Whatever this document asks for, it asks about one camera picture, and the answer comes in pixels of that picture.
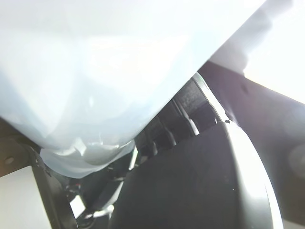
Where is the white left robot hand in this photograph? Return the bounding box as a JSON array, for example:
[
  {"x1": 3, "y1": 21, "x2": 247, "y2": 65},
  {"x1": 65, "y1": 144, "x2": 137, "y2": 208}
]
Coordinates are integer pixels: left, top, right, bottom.
[{"x1": 0, "y1": 59, "x2": 305, "y2": 229}]

